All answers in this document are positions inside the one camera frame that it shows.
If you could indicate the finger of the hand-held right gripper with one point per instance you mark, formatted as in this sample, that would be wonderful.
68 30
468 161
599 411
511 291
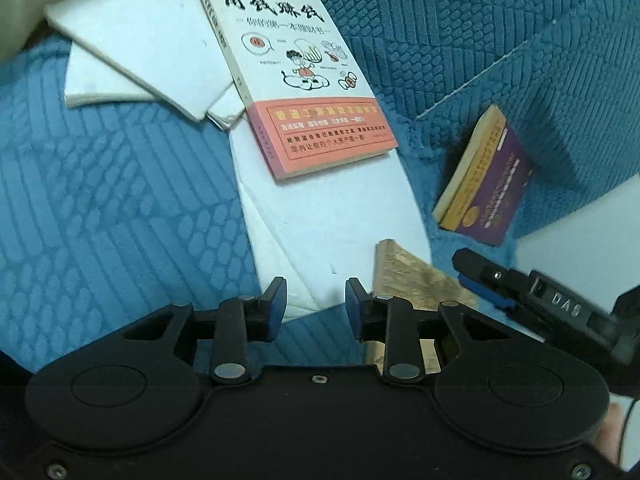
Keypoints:
480 287

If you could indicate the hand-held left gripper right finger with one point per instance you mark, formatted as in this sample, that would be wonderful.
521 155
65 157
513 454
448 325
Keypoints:
352 310

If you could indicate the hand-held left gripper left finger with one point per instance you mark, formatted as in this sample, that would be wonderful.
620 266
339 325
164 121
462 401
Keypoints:
279 310

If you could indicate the book with yellowed pages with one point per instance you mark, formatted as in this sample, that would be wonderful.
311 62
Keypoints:
405 280

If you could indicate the purple and yellow book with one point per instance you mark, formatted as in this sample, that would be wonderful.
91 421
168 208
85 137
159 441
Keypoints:
495 195

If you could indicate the large white cover book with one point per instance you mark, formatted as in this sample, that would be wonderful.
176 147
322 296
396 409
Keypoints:
325 220

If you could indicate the thin white booklet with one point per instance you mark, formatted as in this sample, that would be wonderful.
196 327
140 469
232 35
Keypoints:
227 110

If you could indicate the white and red cartoon book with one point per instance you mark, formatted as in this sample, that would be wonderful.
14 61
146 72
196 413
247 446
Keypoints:
280 60

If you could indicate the blue quilted sofa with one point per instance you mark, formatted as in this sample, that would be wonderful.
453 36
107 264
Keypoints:
125 185

